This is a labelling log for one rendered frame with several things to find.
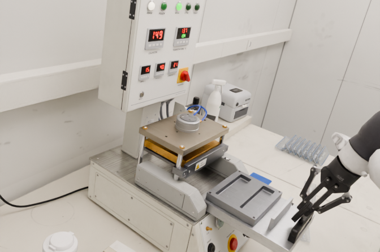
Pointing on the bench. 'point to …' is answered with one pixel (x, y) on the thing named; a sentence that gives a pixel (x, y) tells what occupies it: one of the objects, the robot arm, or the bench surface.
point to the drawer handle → (299, 227)
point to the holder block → (244, 197)
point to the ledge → (235, 126)
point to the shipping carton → (118, 247)
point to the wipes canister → (60, 242)
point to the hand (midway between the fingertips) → (301, 211)
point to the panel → (219, 235)
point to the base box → (142, 213)
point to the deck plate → (126, 166)
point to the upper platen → (169, 157)
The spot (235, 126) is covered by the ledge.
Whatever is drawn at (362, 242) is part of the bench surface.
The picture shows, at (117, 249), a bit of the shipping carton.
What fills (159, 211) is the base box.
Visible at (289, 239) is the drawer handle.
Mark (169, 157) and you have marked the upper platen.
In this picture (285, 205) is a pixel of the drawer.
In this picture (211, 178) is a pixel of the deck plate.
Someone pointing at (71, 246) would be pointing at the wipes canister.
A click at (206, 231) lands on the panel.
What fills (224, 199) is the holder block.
